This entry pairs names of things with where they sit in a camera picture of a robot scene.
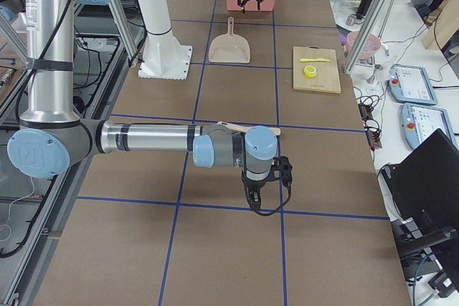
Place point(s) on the beige plastic dustpan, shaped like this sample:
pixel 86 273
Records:
pixel 229 47

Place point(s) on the beige brush with black bristles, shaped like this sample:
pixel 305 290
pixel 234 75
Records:
pixel 243 128

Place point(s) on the yellow plastic knife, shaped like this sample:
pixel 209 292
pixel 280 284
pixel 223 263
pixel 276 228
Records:
pixel 318 59

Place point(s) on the yellow lemon slices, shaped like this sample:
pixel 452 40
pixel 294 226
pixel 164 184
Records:
pixel 310 71

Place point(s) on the bamboo cutting board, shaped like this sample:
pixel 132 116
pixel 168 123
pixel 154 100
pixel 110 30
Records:
pixel 327 79

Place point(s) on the black bottle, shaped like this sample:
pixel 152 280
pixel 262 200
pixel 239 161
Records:
pixel 363 9

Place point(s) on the pink bowl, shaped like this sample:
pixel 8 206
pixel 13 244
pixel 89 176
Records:
pixel 372 45

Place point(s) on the black laptop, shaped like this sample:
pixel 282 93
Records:
pixel 424 187

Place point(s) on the far teach pendant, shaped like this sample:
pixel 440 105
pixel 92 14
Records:
pixel 411 84

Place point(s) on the teach pendant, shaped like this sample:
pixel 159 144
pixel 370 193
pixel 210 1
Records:
pixel 420 121
pixel 411 84

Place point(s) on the near teach pendant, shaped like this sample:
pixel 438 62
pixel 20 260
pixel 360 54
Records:
pixel 420 121

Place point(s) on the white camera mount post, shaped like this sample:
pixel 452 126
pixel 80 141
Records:
pixel 163 55

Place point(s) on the aluminium frame post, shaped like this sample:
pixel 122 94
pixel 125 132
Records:
pixel 364 32

